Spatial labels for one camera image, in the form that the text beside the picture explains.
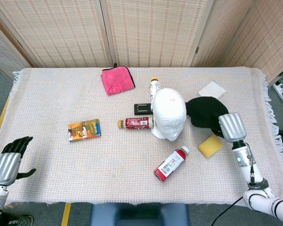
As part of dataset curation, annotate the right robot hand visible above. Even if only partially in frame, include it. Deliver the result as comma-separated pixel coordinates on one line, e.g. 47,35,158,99
211,112,248,143

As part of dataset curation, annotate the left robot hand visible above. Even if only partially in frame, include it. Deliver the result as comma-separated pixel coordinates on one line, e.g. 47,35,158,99
0,136,37,186

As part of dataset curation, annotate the black baseball cap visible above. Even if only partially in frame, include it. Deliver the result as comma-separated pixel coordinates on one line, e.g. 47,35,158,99
186,96,229,137

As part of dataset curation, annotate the yellow sponge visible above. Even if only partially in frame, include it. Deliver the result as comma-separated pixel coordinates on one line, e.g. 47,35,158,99
197,135,224,159

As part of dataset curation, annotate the white mannequin head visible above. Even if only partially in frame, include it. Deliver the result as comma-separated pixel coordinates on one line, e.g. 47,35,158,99
150,88,187,142

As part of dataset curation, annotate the white folded cloth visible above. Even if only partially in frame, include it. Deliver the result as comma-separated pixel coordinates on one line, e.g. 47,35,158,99
197,81,227,100

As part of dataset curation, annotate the black sneaker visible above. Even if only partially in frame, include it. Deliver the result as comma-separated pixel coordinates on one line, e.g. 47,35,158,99
0,214,34,226

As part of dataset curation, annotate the white power strip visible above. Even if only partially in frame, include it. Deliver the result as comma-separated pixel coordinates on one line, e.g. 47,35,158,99
273,81,283,102

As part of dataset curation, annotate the red white-capped bottle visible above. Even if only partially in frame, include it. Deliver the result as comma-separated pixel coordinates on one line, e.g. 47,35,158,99
153,145,190,182

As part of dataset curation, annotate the colourful snack box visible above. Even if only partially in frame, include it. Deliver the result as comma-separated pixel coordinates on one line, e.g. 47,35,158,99
67,119,102,142

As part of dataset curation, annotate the orange-capped light drink bottle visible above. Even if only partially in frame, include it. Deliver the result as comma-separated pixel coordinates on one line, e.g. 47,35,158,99
149,77,162,111

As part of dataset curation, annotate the black rectangular device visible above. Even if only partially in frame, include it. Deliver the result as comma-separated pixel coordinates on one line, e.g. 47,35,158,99
134,103,154,115

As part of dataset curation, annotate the dark red drink bottle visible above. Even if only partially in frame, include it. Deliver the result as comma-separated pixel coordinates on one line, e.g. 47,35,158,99
117,116,154,130

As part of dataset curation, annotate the white woven tablecloth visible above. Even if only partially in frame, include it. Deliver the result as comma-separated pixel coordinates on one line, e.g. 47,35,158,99
0,67,283,209

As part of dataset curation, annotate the pink folded towel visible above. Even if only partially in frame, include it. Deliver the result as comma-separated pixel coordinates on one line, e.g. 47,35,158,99
100,66,136,96

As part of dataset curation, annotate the woven folding screen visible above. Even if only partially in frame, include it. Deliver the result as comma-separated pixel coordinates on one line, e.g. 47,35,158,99
0,0,283,84

